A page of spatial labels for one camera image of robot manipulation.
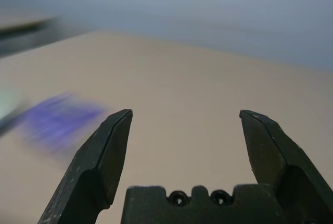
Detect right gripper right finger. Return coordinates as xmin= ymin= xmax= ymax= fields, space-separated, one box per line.
xmin=239 ymin=109 xmax=333 ymax=224

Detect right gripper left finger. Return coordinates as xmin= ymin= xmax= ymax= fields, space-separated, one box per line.
xmin=37 ymin=108 xmax=133 ymax=224

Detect light green plate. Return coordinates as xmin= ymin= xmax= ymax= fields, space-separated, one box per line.
xmin=0 ymin=88 xmax=19 ymax=120

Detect purple tissue pack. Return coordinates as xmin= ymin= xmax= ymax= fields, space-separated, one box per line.
xmin=15 ymin=92 xmax=107 ymax=157

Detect beige side table black legs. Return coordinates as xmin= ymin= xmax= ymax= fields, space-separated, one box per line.
xmin=0 ymin=17 xmax=60 ymax=58

